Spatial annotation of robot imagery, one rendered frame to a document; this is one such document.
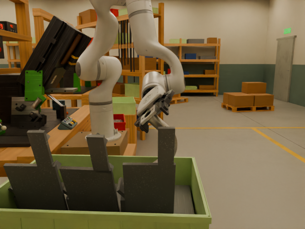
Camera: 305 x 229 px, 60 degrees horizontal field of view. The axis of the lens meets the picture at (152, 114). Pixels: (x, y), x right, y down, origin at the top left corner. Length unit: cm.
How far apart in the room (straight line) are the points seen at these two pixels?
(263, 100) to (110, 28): 689
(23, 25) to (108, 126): 169
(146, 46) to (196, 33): 1015
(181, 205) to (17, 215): 50
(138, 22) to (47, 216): 66
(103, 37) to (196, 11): 1003
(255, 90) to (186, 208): 731
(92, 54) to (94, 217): 79
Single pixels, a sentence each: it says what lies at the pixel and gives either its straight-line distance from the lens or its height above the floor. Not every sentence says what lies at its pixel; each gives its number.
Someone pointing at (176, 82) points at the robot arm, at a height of 126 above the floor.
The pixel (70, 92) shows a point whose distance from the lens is 201.
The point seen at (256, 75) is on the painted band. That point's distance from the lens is 1174.
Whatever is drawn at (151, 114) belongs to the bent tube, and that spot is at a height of 119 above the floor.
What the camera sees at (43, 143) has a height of 111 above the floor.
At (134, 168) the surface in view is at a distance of 76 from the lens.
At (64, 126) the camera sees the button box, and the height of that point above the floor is 92.
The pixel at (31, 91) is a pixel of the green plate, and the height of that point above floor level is 113.
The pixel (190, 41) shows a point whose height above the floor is 209.
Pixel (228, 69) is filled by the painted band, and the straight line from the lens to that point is 1134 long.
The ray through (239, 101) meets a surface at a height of 30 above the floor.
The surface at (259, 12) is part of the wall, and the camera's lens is 1185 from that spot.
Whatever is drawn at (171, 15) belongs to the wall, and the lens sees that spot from 1103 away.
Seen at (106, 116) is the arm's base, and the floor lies 106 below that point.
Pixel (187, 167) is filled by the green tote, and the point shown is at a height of 92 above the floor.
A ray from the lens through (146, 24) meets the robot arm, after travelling 97.
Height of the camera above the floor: 133
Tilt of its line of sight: 11 degrees down
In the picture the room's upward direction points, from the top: straight up
